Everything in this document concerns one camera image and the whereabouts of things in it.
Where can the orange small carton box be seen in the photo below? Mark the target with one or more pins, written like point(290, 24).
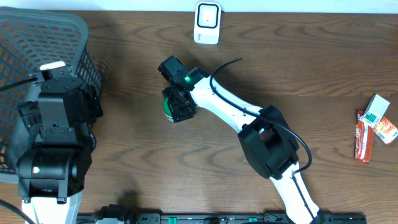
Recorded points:
point(386, 130)

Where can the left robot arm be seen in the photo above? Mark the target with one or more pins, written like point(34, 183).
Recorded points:
point(52, 170)

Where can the white barcode scanner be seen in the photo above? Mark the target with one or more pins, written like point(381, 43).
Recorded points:
point(207, 23)

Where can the white green medicine box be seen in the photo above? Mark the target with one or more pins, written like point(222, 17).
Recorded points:
point(375, 111)

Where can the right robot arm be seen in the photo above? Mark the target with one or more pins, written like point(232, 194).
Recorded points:
point(270, 147)

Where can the grey plastic mesh basket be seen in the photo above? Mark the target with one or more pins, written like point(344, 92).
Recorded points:
point(29, 39)

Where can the green lid jar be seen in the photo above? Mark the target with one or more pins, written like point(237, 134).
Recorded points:
point(167, 112)

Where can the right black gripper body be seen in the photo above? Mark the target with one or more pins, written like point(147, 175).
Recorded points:
point(180, 111)

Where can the red orange snack bar wrapper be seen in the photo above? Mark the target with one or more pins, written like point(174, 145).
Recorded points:
point(363, 139)

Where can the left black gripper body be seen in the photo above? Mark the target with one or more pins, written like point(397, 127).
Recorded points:
point(85, 104)

